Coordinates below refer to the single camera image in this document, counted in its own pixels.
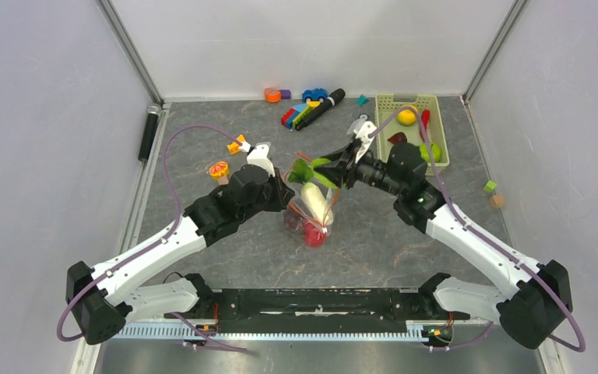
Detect white radish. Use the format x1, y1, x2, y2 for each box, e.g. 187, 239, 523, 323
301, 182, 333, 226

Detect green leaf vegetable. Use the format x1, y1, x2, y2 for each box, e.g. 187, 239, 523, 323
287, 158, 314, 185

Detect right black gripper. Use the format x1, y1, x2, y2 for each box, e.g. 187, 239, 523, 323
314, 141, 404, 198

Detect green plastic basket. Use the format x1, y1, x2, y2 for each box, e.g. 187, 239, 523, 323
375, 94, 450, 173

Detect red chili pepper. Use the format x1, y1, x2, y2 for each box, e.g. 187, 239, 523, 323
420, 110, 431, 143

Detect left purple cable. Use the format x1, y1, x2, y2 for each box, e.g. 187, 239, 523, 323
55, 123, 251, 343

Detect purple grape bunch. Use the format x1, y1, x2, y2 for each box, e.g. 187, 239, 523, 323
283, 209, 307, 235

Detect black microphone on table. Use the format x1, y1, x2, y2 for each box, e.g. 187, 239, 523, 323
295, 88, 346, 131

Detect orange toy brick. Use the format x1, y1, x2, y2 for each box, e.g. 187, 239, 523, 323
227, 134, 251, 155

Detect coloured block stack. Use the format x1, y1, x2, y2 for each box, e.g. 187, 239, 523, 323
280, 101, 321, 129

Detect black microphone at wall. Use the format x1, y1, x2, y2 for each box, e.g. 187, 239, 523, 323
138, 104, 162, 163

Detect light green fruit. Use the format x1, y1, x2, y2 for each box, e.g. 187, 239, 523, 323
311, 157, 339, 189

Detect yellow lemon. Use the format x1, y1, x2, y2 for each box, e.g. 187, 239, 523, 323
396, 104, 418, 126

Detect green cube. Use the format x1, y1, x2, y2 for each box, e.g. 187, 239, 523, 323
484, 180, 497, 194

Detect teal block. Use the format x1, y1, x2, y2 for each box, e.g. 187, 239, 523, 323
357, 94, 369, 107

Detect blue toy car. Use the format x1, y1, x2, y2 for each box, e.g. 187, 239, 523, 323
301, 88, 329, 102

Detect clear zip bag orange zipper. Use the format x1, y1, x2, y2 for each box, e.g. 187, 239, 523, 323
283, 152, 339, 248

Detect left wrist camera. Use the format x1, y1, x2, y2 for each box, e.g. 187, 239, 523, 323
246, 142, 276, 177

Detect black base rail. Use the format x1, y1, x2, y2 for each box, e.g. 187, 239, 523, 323
183, 288, 469, 333

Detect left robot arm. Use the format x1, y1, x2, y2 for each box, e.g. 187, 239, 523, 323
57, 164, 295, 345

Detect green apple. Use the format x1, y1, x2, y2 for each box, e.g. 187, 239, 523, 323
419, 142, 442, 164

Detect red apple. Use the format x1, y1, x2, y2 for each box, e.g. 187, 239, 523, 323
304, 224, 327, 248

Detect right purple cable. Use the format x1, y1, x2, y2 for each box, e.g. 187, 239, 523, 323
368, 105, 587, 354

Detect wooden cube right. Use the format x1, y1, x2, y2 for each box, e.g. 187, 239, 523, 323
489, 194, 506, 209

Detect dark brown fruit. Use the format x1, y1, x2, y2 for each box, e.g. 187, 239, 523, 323
387, 132, 408, 146

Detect purple cable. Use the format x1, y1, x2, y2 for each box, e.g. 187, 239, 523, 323
55, 123, 251, 343
368, 105, 587, 354

